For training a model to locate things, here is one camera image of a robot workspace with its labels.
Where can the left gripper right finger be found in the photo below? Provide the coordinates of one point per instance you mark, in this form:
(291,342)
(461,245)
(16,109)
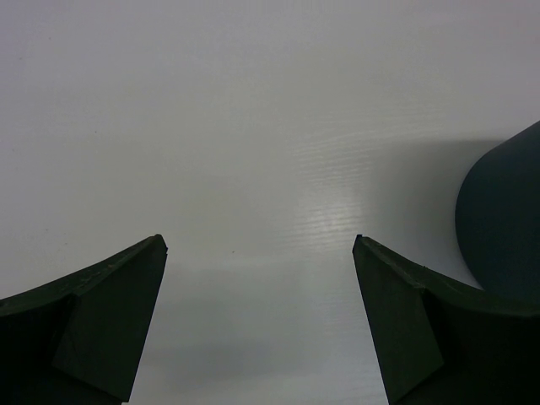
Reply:
(441,341)

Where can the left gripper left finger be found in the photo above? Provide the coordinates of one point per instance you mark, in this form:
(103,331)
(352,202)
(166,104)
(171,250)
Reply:
(79,339)

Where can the dark grey plastic bin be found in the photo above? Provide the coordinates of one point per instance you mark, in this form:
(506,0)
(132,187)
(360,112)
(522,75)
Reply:
(497,218)

